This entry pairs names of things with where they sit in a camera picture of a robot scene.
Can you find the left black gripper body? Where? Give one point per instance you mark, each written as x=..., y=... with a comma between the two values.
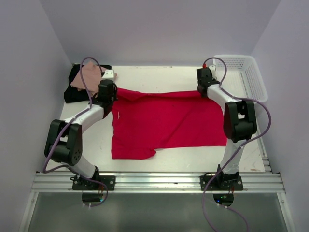
x=113, y=96

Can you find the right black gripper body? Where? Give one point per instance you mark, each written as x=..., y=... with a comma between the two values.
x=198, y=87

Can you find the red t shirt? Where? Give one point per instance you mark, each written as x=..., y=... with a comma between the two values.
x=145, y=122

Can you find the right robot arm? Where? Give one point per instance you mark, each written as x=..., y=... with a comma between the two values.
x=239, y=125

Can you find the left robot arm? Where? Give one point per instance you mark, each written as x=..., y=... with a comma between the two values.
x=64, y=145

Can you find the folded pink t shirt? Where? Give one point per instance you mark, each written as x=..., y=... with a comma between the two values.
x=92, y=76

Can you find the folded black t shirt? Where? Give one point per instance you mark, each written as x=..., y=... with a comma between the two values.
x=72, y=94

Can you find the white plastic basket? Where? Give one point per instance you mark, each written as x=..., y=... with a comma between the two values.
x=240, y=76

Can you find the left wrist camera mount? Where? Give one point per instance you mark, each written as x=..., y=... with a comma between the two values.
x=108, y=75

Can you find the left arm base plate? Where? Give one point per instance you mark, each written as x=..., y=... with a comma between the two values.
x=101, y=182

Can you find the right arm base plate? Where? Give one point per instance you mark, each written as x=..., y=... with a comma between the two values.
x=223, y=182

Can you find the aluminium rail frame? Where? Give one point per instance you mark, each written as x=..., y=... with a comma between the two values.
x=161, y=182

